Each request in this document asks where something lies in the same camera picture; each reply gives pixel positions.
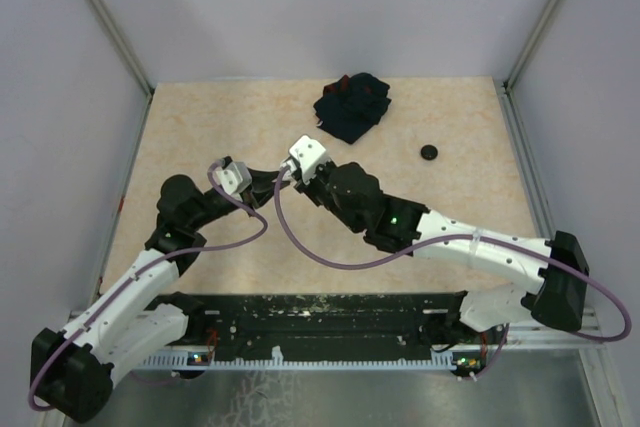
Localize black earbud charging case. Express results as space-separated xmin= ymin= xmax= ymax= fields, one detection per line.
xmin=420 ymin=144 xmax=439 ymax=161

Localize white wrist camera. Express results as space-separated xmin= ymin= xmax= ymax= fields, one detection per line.
xmin=216 ymin=157 xmax=252 ymax=197
xmin=280 ymin=135 xmax=331 ymax=180

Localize aluminium corner post right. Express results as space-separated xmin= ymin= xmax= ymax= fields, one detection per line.
xmin=502 ymin=0 xmax=565 ymax=95

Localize aluminium corner post left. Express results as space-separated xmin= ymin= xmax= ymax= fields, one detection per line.
xmin=87 ymin=0 xmax=155 ymax=98

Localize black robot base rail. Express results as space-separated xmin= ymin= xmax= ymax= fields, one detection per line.
xmin=151 ymin=292 xmax=502 ymax=362

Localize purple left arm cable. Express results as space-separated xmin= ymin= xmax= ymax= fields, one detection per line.
xmin=27 ymin=160 xmax=269 ymax=411

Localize white cable duct strip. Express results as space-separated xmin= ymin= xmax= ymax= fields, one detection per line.
xmin=128 ymin=349 xmax=481 ymax=372

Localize dark navy folded cloth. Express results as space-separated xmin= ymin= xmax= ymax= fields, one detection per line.
xmin=313 ymin=72 xmax=391 ymax=145

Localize aluminium corner post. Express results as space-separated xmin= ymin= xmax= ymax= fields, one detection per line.
xmin=87 ymin=0 xmax=155 ymax=98
xmin=502 ymin=0 xmax=565 ymax=95

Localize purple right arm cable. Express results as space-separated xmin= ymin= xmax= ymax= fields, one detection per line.
xmin=273 ymin=166 xmax=632 ymax=343

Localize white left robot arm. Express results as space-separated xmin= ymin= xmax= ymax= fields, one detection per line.
xmin=28 ymin=158 xmax=291 ymax=423

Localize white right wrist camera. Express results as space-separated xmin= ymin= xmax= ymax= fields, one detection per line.
xmin=280 ymin=135 xmax=331 ymax=180

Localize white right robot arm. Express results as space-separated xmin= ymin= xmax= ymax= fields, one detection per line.
xmin=289 ymin=161 xmax=589 ymax=343

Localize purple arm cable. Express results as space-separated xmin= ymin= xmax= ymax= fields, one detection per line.
xmin=273 ymin=166 xmax=632 ymax=343
xmin=27 ymin=160 xmax=269 ymax=411

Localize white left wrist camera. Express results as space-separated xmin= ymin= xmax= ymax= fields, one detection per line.
xmin=216 ymin=157 xmax=252 ymax=197

